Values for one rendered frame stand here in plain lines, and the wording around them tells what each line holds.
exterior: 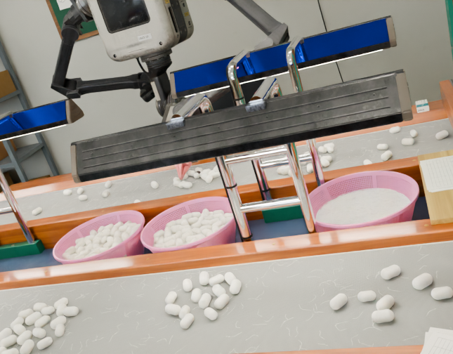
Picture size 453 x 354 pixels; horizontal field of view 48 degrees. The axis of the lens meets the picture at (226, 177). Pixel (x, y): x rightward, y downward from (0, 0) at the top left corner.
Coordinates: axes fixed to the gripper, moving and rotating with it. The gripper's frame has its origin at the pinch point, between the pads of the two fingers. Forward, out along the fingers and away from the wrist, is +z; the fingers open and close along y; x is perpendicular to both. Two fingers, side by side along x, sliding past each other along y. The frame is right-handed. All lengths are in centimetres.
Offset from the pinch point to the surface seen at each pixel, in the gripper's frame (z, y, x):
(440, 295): 59, 72, -44
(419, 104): -15, 78, 10
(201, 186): 6.5, 8.7, -2.4
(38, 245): 21, -46, -11
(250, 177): 6.4, 25.1, -2.0
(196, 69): -14.1, 20.3, -32.1
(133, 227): 23.8, -5.9, -16.8
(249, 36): -166, -12, 112
